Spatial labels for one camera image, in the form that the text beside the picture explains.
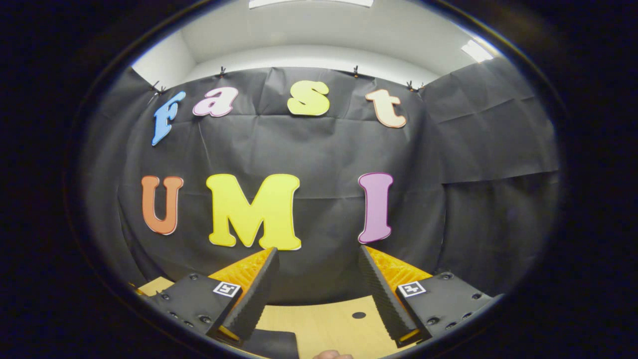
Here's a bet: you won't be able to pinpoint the black backdrop cloth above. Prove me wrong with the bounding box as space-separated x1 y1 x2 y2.
75 55 561 306

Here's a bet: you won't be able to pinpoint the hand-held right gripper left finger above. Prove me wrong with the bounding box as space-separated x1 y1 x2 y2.
148 246 280 345

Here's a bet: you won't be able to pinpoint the ceiling light panel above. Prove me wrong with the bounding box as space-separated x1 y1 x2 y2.
461 40 495 63
248 0 374 9

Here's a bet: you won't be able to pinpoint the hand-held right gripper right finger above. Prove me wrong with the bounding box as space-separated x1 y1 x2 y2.
358 244 505 349

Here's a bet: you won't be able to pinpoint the dark grey jeans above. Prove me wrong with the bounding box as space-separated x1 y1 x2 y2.
238 329 301 359

